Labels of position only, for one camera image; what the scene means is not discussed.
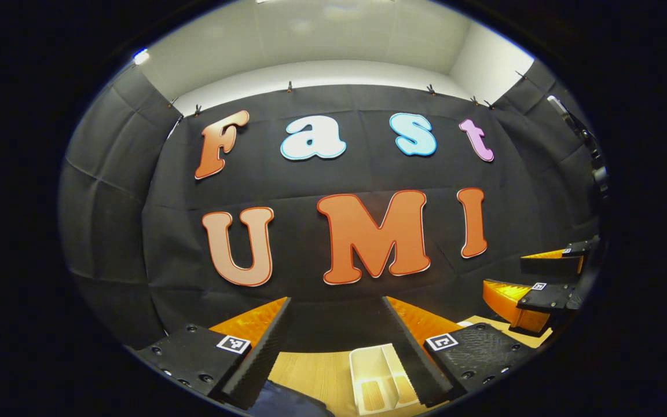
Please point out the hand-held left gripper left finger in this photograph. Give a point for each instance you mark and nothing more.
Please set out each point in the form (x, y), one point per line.
(264, 356)

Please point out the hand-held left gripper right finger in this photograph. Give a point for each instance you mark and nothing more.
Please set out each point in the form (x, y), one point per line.
(411, 359)

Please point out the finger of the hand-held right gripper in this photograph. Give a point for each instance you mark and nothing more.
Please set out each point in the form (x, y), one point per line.
(548, 265)
(548, 296)

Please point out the white plastic bookshelf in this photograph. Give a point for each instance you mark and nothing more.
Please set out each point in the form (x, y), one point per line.
(374, 376)

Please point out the blue schoolbag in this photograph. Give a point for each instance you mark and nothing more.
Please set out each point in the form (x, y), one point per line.
(293, 402)

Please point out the black backdrop cloth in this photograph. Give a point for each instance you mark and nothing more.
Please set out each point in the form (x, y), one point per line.
(339, 174)

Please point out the row of small black clamps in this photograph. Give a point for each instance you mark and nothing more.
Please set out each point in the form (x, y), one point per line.
(289, 87)

